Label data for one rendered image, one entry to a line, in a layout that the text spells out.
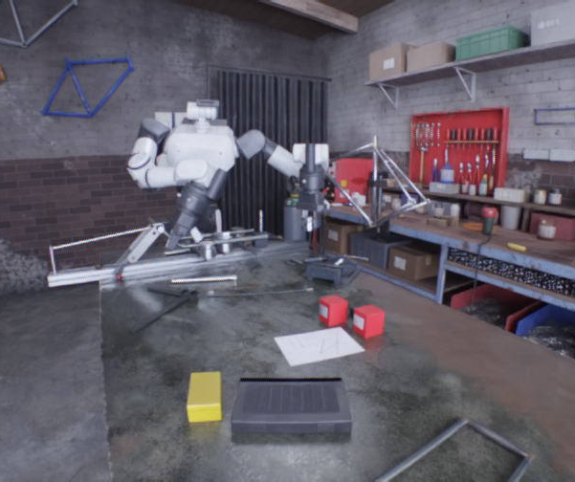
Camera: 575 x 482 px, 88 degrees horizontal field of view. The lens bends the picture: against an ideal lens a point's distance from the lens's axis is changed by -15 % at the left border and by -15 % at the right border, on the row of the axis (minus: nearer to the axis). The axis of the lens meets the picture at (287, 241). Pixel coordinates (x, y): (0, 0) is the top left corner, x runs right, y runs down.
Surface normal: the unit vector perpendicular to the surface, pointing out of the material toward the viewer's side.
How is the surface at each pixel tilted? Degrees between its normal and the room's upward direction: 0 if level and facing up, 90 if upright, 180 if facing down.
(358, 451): 0
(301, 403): 0
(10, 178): 90
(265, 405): 0
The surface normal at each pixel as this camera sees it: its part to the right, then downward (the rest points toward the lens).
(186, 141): 0.19, -0.18
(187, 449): 0.00, -0.97
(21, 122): 0.48, 0.20
